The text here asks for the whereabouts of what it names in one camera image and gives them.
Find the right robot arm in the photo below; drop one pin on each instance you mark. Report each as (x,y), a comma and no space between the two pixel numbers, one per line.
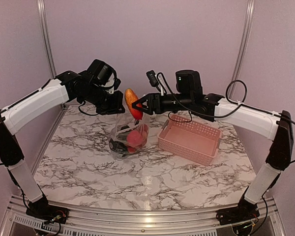
(276,127)

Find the dark purple eggplant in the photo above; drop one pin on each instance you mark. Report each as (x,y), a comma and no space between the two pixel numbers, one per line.
(117,147)

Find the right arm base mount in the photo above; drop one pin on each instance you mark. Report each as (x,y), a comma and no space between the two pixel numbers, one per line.
(236,214)

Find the clear zip top bag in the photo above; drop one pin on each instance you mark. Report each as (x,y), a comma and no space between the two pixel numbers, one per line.
(124,124)

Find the aluminium corner post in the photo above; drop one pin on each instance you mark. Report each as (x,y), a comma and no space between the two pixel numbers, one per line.
(46,37)
(244,39)

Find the aluminium front table rail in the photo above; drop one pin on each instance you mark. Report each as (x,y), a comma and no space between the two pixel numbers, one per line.
(91,221)

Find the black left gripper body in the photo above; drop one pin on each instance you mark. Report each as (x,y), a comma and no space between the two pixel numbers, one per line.
(109,104)

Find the pink plastic basket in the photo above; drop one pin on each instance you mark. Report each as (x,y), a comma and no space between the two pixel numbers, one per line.
(190,139)

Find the red strawberry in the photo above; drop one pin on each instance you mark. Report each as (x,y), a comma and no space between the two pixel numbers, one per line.
(134,138)

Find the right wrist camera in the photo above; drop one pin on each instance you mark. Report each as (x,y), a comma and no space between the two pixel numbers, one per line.
(155,82)

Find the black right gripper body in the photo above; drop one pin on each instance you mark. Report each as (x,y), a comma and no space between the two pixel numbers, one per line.
(162,107)

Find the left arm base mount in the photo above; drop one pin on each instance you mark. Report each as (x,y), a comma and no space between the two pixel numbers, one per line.
(50,214)

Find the right aluminium corner post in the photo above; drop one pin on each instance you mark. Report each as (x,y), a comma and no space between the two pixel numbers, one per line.
(244,39)

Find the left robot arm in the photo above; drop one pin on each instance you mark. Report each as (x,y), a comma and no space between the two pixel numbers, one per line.
(97,85)

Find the bunch of red lychees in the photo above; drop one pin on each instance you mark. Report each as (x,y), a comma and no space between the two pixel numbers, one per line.
(144,130)

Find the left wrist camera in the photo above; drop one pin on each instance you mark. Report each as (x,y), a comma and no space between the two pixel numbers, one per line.
(112,84)

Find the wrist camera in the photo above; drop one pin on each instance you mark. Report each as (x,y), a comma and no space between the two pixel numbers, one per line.
(112,84)
(155,82)

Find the left aluminium corner post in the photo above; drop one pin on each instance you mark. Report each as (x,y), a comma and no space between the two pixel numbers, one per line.
(46,37)

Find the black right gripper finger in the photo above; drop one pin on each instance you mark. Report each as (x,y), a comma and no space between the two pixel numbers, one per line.
(142,108)
(142,101)

